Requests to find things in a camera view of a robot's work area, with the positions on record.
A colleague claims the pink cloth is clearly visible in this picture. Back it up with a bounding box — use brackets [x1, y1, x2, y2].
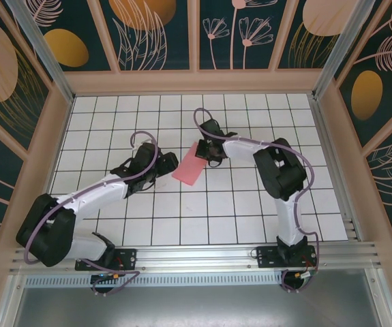
[171, 142, 207, 187]

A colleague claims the grey metal sheet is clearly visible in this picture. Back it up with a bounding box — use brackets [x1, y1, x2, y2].
[0, 268, 392, 327]

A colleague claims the black controller board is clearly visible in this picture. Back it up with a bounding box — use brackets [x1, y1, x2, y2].
[91, 271, 128, 284]
[292, 270, 319, 281]

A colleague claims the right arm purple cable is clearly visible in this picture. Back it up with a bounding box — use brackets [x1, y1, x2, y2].
[194, 107, 320, 294]

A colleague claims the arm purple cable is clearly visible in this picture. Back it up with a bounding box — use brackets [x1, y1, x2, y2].
[194, 107, 320, 294]
[23, 131, 159, 297]

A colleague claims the aluminium mounting rail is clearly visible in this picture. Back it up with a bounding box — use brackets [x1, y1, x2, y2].
[10, 241, 382, 273]

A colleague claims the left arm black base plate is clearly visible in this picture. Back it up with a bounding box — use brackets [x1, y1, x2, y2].
[74, 247, 138, 272]

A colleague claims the aluminium side rail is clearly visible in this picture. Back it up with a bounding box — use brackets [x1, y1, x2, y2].
[310, 95, 365, 243]

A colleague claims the slotted grey cable duct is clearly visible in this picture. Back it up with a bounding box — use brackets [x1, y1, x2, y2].
[25, 274, 285, 289]

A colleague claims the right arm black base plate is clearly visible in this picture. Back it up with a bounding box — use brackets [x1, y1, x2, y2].
[256, 245, 318, 270]

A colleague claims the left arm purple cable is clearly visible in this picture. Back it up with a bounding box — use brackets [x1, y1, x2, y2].
[23, 131, 159, 297]

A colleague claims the aluminium frame post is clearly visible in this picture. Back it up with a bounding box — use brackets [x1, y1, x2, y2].
[311, 0, 377, 102]
[4, 0, 77, 105]

